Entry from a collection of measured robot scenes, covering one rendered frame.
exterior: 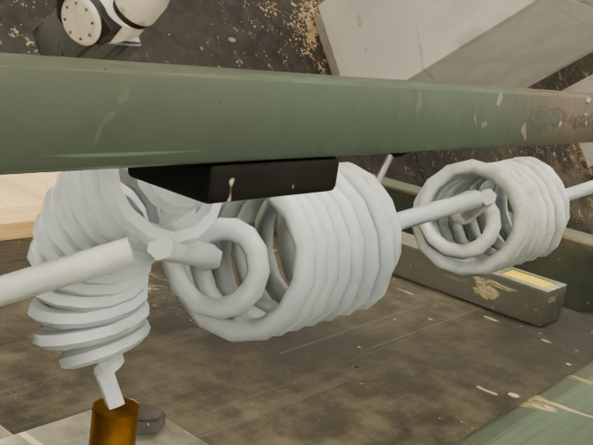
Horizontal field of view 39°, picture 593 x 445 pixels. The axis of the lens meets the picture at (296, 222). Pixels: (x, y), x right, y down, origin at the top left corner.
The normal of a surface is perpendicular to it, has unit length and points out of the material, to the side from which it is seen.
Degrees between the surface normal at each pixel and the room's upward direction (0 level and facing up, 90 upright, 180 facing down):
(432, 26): 90
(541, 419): 53
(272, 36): 0
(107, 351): 42
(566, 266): 90
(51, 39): 90
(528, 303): 90
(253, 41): 0
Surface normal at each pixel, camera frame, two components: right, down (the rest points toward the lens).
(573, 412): 0.14, -0.96
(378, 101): 0.76, 0.26
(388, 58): -0.66, 0.00
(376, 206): 0.21, -0.19
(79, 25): -0.48, 0.40
